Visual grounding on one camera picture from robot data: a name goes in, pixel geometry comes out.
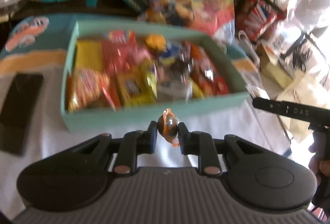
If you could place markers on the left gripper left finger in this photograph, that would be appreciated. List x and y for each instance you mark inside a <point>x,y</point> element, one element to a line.
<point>133,144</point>

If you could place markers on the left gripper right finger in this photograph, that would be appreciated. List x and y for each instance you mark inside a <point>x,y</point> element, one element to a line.
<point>201,145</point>

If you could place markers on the orange round jelly cup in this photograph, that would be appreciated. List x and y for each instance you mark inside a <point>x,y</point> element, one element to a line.
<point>167,126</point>

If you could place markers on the yellow XianWei biscuit packet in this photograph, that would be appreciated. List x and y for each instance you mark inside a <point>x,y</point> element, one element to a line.
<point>133,89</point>

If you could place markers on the red square snack packet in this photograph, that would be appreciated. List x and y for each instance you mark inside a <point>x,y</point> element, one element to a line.
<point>219,86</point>

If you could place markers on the orange red chips packet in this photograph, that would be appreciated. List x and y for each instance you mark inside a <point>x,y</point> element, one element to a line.
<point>203,75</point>

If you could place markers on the orange red noodle snack packet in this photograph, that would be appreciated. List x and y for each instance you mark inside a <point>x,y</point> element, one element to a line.
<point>87,87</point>

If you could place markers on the gold foil snack packet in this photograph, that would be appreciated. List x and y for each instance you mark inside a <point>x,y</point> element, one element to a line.
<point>89,55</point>

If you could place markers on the red Skittles candy packet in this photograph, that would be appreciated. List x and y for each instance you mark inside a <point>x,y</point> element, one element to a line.
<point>116,51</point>

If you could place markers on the orange yellow candy packet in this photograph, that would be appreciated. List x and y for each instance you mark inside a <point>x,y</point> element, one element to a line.
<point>156,42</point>

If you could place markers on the person's right hand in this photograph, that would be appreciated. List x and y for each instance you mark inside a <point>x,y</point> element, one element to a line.
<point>317,166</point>

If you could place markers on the white paper bag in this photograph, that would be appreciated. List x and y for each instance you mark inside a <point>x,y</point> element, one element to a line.
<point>306,90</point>

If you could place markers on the teal cardboard box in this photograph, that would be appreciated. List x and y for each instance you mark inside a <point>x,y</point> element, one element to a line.
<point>167,73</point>

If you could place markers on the union jack red box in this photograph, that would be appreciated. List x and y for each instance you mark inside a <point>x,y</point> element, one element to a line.
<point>254,18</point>

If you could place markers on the black smartphone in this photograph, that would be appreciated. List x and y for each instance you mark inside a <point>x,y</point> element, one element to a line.
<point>17,110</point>

